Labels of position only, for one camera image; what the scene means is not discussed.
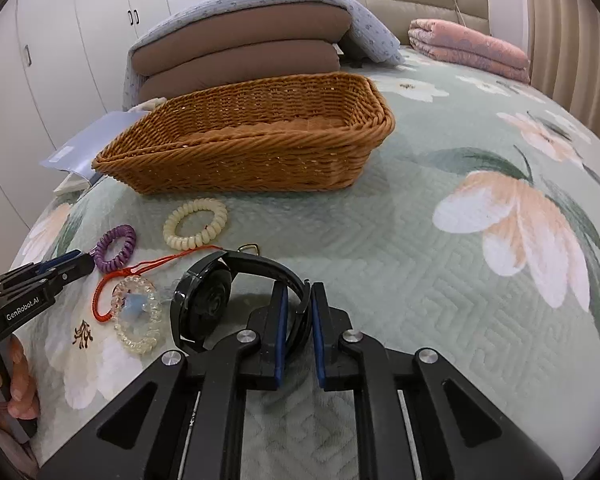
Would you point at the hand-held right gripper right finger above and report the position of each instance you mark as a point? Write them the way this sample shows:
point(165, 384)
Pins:
point(320, 335)

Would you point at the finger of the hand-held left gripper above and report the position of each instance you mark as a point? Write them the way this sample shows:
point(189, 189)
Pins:
point(77, 270)
point(60, 261)

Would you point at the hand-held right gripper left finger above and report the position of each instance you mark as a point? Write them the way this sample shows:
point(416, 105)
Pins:
point(280, 332)

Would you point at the clear blue hair clip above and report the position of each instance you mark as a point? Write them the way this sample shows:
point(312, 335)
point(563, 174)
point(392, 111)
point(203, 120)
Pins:
point(136, 306)

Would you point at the brown wicker basket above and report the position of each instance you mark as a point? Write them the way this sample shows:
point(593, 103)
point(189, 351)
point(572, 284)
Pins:
point(260, 160)

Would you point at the person's left hand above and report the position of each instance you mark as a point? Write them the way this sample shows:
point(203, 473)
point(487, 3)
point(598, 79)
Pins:
point(22, 385)

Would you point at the lilac folder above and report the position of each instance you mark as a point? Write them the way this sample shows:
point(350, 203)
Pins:
point(95, 145)

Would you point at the cream cloth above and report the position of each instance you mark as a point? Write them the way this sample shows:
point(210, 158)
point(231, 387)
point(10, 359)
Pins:
point(147, 105)

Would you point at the white wardrobe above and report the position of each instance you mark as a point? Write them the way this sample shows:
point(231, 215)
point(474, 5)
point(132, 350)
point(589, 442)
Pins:
point(55, 60)

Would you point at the brown folded cushion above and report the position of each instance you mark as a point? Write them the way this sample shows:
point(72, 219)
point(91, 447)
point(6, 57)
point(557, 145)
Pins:
point(240, 35)
point(240, 70)

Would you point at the blue patterned blanket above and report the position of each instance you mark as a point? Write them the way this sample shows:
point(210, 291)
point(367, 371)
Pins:
point(370, 35)

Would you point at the pink folded blanket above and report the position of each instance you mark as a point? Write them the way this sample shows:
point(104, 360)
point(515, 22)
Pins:
point(470, 50)

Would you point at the beige curtain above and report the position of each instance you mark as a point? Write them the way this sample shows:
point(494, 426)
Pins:
point(570, 35)

